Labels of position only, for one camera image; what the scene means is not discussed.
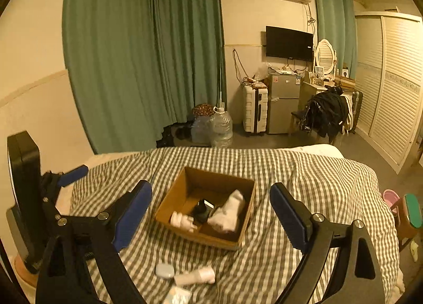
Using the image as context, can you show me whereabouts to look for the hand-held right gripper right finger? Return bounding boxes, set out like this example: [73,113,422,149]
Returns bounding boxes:
[269,182,387,304]

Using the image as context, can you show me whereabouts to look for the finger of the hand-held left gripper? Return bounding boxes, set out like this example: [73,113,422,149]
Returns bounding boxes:
[41,164,89,217]

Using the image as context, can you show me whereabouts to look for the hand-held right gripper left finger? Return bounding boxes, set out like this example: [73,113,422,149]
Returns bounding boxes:
[36,180,153,304]

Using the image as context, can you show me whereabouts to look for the brown cardboard box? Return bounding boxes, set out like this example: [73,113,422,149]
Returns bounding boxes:
[155,167,256,251]

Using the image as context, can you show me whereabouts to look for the small white bottle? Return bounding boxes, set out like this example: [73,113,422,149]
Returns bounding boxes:
[170,211,199,233]

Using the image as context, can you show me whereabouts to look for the green checked blanket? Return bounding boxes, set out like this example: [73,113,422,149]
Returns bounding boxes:
[69,147,402,304]

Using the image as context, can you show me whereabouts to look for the white socks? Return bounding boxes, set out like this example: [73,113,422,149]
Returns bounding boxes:
[208,190,247,233]

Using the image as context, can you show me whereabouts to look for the light blue small case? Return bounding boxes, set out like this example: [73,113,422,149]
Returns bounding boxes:
[155,264,176,280]

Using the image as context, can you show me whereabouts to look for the small black item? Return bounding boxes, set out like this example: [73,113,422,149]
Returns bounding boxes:
[192,200,216,225]

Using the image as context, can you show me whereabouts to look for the white bed sheet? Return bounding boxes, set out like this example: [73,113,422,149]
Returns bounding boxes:
[296,144,345,160]

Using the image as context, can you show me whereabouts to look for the white rolled tube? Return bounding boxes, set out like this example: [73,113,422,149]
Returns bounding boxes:
[174,266,216,286]

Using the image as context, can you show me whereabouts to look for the white plastic packet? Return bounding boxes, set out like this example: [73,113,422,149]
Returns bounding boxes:
[163,286,192,304]

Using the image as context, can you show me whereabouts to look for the wooden chair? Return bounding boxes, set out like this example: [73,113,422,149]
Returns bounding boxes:
[290,110,335,145]

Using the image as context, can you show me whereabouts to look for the pink plastic basin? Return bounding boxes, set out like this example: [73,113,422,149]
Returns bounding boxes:
[382,189,402,214]

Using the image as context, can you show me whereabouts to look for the bluish large water bottle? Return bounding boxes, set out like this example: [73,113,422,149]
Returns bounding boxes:
[191,115,214,144]

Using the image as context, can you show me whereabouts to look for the clear large water bottle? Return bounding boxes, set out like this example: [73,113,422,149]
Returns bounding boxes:
[210,107,234,148]

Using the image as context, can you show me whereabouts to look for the black clothes pile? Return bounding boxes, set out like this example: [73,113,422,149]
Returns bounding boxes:
[299,87,350,139]

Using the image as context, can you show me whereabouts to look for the grey small fridge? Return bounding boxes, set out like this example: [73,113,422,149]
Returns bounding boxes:
[267,71,302,135]

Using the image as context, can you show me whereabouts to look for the white suitcase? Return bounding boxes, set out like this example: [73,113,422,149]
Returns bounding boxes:
[242,85,269,134]

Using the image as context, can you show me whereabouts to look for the wide green curtain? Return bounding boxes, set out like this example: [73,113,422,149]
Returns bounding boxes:
[62,0,157,154]

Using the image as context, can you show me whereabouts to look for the green seat wooden stool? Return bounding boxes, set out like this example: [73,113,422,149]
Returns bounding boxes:
[392,193,423,252]

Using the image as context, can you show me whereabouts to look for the floral cloth bag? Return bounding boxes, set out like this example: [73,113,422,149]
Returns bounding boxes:
[192,103,216,119]

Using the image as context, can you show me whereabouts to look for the dark suitcase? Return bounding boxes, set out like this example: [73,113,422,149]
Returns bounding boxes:
[347,90,364,135]

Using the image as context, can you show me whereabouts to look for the white dressing table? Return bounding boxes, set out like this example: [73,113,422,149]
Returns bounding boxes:
[302,72,357,101]

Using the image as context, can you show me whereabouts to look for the white oval mirror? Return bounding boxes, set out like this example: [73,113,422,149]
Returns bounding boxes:
[313,39,337,75]

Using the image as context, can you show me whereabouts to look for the white louvred wardrobe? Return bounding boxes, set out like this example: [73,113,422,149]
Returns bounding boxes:
[353,11,423,174]

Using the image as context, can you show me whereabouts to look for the narrow green curtain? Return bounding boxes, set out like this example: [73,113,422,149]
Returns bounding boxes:
[150,0,227,126]

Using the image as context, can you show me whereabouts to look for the light green window curtain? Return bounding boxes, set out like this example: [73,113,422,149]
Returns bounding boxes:
[312,0,358,77]

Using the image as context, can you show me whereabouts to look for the hanging wall cables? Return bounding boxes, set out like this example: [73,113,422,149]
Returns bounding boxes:
[232,48,248,85]

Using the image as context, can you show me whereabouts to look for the black wall television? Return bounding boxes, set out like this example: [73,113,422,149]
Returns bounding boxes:
[265,25,314,62]

